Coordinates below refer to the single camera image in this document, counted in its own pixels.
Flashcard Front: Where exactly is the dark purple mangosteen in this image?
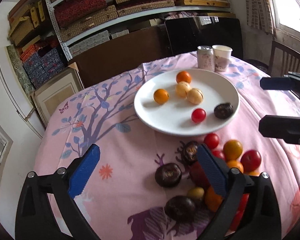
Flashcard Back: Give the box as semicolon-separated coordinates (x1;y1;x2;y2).
213;102;234;120

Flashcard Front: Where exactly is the framed picture board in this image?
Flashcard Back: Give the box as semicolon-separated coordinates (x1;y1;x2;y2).
31;62;84;127

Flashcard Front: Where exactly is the pale yellow round fruit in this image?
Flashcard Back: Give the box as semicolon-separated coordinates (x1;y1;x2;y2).
175;81;192;98

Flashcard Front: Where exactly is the red cherry tomato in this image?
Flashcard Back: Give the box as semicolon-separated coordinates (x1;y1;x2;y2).
191;108;206;124

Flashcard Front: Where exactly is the checked curtain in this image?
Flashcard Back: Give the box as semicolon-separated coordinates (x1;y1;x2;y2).
245;0;275;35

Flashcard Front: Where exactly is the yellow orange fruit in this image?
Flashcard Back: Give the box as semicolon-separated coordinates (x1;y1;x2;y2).
153;88;170;105

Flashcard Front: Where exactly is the metal storage shelf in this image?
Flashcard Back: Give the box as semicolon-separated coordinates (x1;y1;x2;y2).
46;0;230;61

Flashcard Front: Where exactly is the large orange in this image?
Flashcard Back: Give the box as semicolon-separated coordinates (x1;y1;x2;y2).
204;186;224;212

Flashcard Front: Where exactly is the white paper cup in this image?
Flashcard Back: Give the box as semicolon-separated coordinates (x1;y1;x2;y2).
212;45;232;72

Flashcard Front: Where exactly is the yellow tomato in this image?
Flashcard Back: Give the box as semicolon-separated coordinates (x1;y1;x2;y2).
223;139;243;160

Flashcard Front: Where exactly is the wooden chair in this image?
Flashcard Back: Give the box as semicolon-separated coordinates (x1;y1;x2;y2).
267;41;300;76

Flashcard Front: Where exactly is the white plate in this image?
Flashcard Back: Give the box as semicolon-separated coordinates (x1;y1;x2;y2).
134;68;240;137

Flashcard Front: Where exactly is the pink drink can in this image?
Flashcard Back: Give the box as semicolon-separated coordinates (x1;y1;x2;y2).
197;46;215;72

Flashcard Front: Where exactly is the dark red plum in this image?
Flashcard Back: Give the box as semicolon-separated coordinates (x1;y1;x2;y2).
241;150;262;173

